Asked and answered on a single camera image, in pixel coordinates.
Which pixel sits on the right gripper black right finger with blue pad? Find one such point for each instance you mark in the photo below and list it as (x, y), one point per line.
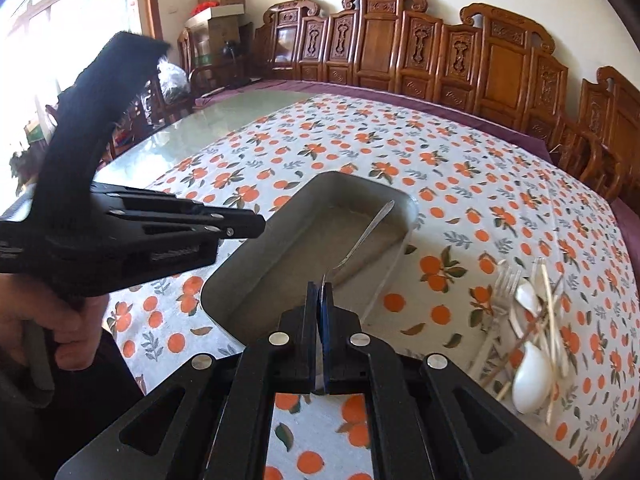
(356, 362)

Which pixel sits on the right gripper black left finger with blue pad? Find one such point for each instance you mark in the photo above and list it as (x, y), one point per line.
(283, 361)

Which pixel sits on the metal fork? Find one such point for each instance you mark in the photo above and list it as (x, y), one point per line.
(377, 219)

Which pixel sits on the large white plastic spoon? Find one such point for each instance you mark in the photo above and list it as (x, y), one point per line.
(533, 379)

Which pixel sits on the person's left hand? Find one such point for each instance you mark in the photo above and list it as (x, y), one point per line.
(77, 332)

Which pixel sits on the grey metal utensil tray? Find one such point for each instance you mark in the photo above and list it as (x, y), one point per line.
(306, 237)

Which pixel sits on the wooden chopstick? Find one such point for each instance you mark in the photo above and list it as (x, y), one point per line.
(532, 327)

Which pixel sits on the white plastic fork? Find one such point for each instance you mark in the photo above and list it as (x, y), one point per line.
(502, 299)

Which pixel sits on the orange print tablecloth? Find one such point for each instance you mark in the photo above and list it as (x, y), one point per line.
(480, 200)

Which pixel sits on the small white plastic spoon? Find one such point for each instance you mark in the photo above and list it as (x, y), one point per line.
(526, 297)

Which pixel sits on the stacked cardboard boxes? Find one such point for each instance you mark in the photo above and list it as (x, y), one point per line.
(214, 30)

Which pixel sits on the purple table cover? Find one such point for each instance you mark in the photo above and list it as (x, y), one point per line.
(530, 144)

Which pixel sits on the carved wooden chair row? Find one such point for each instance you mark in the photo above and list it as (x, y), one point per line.
(493, 64)

